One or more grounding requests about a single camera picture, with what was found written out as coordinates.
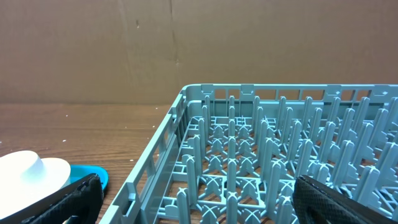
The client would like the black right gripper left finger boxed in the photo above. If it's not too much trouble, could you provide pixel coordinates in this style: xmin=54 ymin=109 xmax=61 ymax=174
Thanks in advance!
xmin=1 ymin=173 xmax=104 ymax=223

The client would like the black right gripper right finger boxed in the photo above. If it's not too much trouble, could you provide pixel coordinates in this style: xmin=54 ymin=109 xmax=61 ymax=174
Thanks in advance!
xmin=292 ymin=175 xmax=397 ymax=224

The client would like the cream white bowl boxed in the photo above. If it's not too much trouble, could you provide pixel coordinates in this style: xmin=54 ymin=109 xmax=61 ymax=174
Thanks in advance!
xmin=1 ymin=158 xmax=71 ymax=219

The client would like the white cup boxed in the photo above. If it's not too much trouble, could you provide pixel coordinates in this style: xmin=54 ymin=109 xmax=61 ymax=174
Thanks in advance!
xmin=1 ymin=151 xmax=45 ymax=185

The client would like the grey dishwasher rack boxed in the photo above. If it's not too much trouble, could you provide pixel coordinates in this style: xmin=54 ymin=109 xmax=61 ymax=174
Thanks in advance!
xmin=101 ymin=84 xmax=397 ymax=223

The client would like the teal serving tray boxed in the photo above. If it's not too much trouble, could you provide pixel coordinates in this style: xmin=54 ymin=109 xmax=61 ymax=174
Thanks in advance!
xmin=68 ymin=164 xmax=109 ymax=191

